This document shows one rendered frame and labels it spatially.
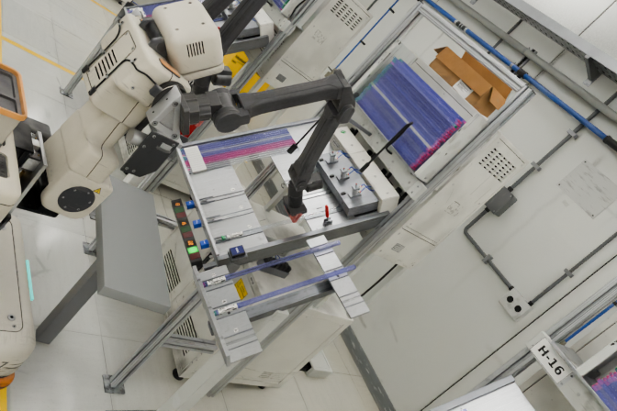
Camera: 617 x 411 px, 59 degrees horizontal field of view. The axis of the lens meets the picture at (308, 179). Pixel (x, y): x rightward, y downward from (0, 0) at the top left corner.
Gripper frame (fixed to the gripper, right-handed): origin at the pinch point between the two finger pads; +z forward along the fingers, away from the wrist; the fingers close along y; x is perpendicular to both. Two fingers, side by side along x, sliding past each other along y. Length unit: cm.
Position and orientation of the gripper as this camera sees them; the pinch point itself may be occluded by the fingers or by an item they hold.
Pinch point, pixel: (294, 219)
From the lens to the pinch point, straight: 212.5
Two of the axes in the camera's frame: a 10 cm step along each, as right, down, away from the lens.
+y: -3.8, -6.4, 6.7
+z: -0.6, 7.4, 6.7
